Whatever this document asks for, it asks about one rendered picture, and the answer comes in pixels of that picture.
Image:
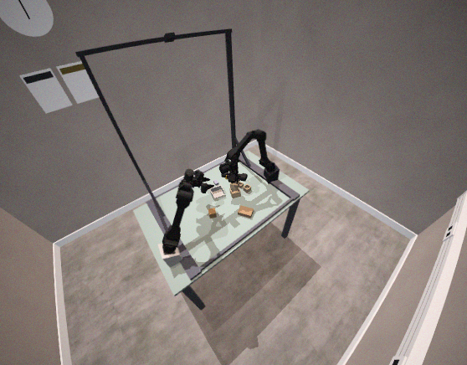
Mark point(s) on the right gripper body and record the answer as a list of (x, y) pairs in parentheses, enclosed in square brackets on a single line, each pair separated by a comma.
[(198, 184)]

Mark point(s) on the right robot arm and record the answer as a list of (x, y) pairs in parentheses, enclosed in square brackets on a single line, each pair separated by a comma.
[(184, 198)]

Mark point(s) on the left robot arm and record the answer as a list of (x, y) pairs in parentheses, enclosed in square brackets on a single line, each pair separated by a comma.
[(234, 154)]

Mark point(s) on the white open box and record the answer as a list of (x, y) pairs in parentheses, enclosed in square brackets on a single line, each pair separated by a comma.
[(217, 192)]

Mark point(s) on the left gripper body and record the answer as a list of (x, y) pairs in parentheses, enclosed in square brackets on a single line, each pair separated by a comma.
[(242, 176)]

